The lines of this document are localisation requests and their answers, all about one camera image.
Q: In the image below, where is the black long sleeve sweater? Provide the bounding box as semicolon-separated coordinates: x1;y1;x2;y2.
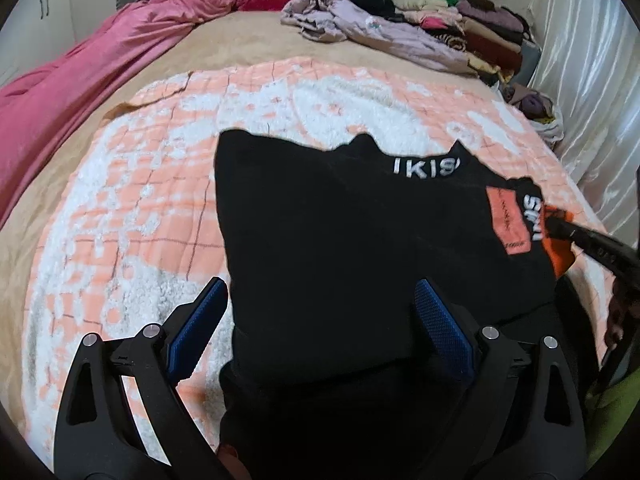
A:
214;128;601;480

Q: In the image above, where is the bag of clothes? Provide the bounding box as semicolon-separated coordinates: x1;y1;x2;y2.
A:
500;82;564;150

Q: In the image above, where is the stack of folded clothes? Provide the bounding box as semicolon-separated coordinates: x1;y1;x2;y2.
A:
390;0;540;84

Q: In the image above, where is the person's right hand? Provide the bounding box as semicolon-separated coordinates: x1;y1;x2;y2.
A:
604;278;639;350

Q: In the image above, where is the person's left hand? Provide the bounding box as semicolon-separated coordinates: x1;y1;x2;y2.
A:
217;444;250;480

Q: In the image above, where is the peach white plush blanket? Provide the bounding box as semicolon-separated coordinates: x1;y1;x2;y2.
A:
22;58;600;464

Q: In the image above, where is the white satin curtain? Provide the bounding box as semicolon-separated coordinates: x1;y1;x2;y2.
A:
530;0;639;246

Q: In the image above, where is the pink duvet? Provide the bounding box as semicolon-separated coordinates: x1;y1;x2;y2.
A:
1;0;235;222

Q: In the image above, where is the red garment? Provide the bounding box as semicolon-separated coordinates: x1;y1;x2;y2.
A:
235;0;291;12

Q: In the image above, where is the white wardrobe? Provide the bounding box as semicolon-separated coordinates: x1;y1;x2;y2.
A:
0;0;75;86

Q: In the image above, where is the lilac crumpled garment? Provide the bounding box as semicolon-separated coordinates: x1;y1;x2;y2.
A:
280;0;476;77

